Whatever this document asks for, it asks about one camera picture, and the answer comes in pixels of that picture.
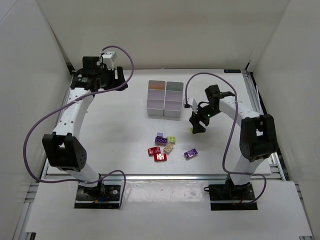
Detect tan lego brick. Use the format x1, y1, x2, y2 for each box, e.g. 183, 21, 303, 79
163, 142, 174, 154

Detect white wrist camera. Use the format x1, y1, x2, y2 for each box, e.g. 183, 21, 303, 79
100, 51, 117, 70
183, 98, 198, 114

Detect red lego brick with dots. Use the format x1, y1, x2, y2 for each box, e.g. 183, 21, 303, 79
153, 153, 167, 163

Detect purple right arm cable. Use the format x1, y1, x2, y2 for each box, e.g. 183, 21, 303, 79
184, 72, 267, 203

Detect purple lego brick right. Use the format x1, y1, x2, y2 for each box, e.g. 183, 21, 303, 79
183, 148, 198, 160

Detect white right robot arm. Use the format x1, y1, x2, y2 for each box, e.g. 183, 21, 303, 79
189, 85, 279, 186

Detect red lego brick left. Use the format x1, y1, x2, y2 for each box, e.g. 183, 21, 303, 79
147, 146, 161, 157

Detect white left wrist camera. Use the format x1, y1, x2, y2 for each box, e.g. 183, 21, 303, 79
100, 51, 117, 70

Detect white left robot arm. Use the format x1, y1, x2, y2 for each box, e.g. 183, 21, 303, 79
42, 51, 127, 188

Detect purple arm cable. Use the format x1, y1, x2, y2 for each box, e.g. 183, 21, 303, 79
184, 72, 267, 203
22, 45, 135, 210

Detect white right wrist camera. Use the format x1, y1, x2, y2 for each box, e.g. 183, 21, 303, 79
183, 98, 198, 114

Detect small lilac lego brick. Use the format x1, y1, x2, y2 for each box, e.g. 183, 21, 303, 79
156, 132, 164, 138

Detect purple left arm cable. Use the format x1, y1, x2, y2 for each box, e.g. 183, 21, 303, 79
22, 45, 135, 210

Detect purple lego brick with holes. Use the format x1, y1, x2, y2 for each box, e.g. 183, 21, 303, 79
154, 136, 168, 146

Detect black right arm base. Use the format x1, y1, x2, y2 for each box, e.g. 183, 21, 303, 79
203, 180, 258, 211

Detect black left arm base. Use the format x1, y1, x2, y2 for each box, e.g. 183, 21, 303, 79
74, 184, 121, 209

